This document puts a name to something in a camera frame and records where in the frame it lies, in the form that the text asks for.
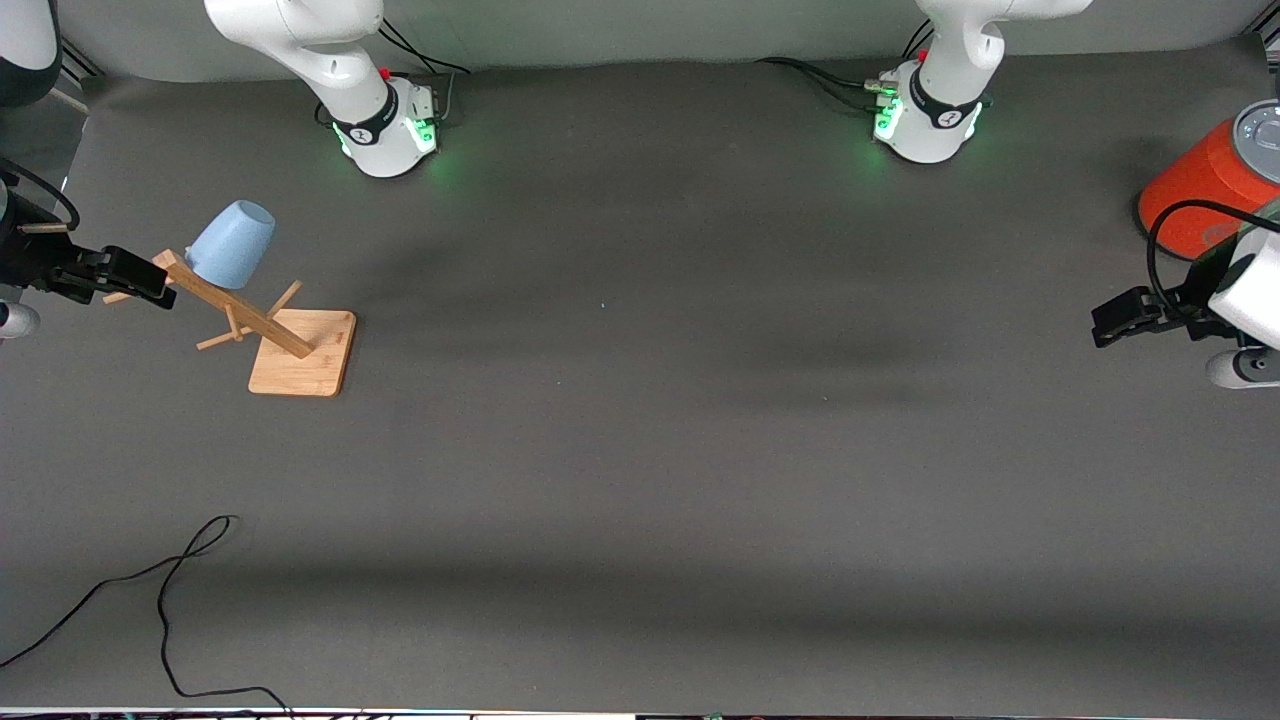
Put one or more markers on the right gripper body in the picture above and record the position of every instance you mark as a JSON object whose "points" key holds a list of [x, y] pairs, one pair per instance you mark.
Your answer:
{"points": [[28, 256]]}

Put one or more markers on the light blue plastic cup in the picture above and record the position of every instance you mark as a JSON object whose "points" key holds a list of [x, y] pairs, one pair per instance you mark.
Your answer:
{"points": [[232, 245]]}

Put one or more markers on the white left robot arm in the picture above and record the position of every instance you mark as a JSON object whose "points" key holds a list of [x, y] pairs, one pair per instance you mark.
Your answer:
{"points": [[945, 70]]}

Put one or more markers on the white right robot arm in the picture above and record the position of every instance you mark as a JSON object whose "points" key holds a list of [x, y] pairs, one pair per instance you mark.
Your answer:
{"points": [[330, 50]]}

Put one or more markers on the wooden cup stand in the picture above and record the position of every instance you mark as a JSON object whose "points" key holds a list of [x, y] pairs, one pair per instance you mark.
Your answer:
{"points": [[305, 360]]}

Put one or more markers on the orange cylindrical speaker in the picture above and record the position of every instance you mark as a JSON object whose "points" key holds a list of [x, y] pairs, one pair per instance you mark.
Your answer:
{"points": [[1195, 185]]}

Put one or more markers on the dark grey table cloth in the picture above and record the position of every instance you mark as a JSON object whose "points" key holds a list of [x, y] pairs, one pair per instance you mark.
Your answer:
{"points": [[640, 450]]}

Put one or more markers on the aluminium frame rail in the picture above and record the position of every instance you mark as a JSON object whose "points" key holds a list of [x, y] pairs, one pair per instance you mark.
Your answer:
{"points": [[1268, 38]]}

